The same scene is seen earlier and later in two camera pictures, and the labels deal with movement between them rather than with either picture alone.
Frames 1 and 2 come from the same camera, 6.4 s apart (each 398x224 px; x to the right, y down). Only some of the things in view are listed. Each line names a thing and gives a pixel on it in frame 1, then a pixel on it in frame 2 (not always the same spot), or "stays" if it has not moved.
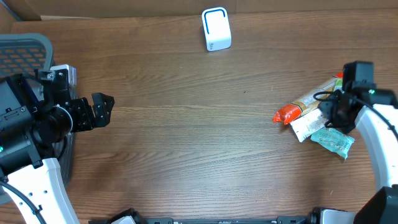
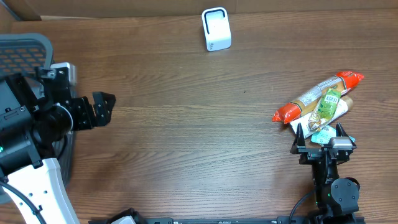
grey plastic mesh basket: [22, 53] stays
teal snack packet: [334, 140] stays
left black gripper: [81, 113] stays
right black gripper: [346, 126] -> [309, 154]
